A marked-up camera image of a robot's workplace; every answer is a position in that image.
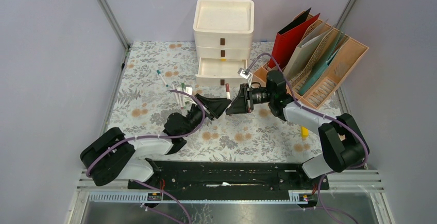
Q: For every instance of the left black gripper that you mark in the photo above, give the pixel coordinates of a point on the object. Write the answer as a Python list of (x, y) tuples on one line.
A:
[(216, 106)]

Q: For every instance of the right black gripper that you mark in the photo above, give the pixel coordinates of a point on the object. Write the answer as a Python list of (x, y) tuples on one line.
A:
[(243, 103)]

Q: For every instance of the brown capped white marker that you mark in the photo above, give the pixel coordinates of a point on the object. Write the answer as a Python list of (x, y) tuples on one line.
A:
[(227, 88)]

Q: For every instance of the white three-drawer organizer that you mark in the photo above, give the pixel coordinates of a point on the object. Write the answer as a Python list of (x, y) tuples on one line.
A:
[(223, 29)]

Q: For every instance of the red folder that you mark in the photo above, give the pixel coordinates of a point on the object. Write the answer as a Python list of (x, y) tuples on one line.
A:
[(289, 37)]

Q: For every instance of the beige folder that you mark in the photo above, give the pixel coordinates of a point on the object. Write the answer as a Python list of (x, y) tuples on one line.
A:
[(305, 48)]

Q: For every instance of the teal folder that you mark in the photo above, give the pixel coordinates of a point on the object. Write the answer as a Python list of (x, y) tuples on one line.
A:
[(320, 66)]

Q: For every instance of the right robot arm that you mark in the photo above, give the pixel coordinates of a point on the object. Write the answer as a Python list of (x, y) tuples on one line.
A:
[(342, 143)]

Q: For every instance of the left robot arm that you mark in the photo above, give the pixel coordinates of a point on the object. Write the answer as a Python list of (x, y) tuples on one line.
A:
[(113, 156)]

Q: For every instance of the floral table mat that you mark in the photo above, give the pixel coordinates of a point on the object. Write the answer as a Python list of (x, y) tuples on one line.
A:
[(144, 103)]

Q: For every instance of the teal capped white marker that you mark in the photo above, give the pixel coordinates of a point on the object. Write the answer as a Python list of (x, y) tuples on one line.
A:
[(162, 78)]

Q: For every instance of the yellow eraser block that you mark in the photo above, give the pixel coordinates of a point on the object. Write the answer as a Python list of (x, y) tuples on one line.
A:
[(304, 132)]

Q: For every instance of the orange plastic file rack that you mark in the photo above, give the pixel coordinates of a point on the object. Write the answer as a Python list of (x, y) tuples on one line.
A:
[(315, 57)]

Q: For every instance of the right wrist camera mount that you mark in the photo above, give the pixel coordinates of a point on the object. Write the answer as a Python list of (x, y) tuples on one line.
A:
[(246, 74)]

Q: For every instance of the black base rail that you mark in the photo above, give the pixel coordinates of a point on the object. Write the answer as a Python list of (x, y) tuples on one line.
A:
[(231, 181)]

